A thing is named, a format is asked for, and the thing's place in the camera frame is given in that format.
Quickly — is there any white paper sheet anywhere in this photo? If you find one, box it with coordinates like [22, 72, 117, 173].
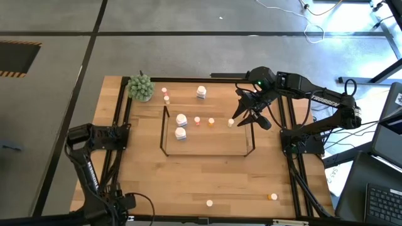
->
[324, 150, 348, 198]

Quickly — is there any black aluminium table frame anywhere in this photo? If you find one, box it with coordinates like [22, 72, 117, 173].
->
[0, 76, 346, 226]

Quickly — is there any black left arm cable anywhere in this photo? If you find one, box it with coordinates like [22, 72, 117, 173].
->
[124, 191, 156, 226]

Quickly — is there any grey laptop with keyboard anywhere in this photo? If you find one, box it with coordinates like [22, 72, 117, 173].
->
[334, 151, 402, 226]

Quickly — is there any black metal desk leg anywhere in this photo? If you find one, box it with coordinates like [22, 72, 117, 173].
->
[338, 0, 402, 85]
[323, 141, 374, 169]

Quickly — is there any grey laptop with sticker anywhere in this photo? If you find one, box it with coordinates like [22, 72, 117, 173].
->
[371, 82, 402, 173]

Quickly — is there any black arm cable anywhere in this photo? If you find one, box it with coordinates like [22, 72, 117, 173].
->
[344, 77, 359, 97]
[124, 191, 156, 226]

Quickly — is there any black mat with hazard stripes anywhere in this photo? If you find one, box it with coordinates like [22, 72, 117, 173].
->
[0, 40, 43, 78]

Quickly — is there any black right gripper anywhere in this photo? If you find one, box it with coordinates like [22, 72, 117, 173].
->
[231, 89, 280, 132]

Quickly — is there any clear acrylic bin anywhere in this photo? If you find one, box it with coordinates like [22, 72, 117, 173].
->
[159, 105, 256, 158]

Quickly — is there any long black bar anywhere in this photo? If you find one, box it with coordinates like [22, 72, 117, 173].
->
[209, 72, 251, 79]

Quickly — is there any silver aluminium bracket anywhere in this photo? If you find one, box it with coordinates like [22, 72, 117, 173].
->
[272, 219, 310, 226]

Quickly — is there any green artificial potted plant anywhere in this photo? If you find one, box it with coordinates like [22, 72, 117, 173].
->
[126, 73, 156, 103]

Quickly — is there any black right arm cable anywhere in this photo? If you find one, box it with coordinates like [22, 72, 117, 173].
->
[344, 77, 359, 97]

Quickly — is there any white floor cable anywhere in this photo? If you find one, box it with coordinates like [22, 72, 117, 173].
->
[254, 0, 326, 45]

